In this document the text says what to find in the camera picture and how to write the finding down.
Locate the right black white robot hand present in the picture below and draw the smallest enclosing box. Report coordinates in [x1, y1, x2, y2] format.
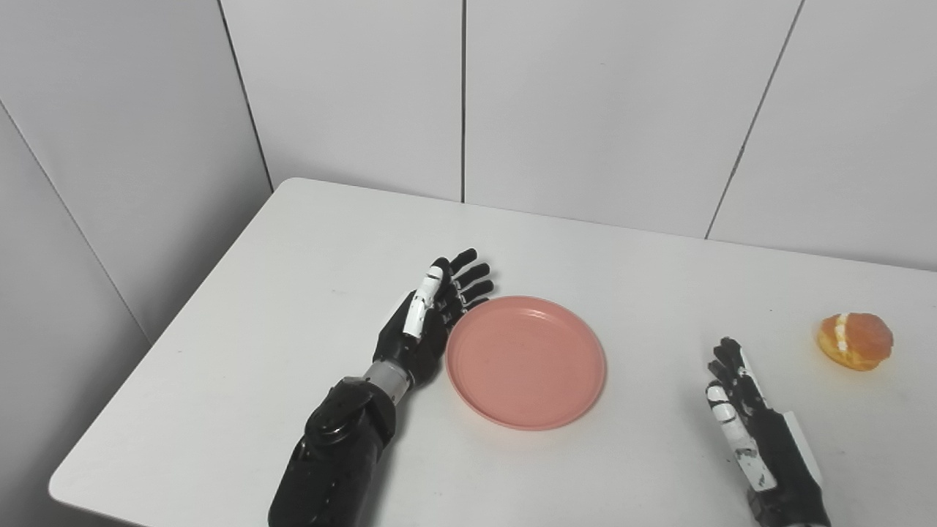
[706, 337, 832, 527]

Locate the pink round plate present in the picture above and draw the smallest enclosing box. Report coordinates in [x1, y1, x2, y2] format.
[445, 295, 608, 431]

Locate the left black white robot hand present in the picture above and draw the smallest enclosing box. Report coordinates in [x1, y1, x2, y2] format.
[373, 248, 495, 387]

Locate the cream puff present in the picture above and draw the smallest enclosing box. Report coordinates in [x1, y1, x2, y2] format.
[817, 313, 895, 372]

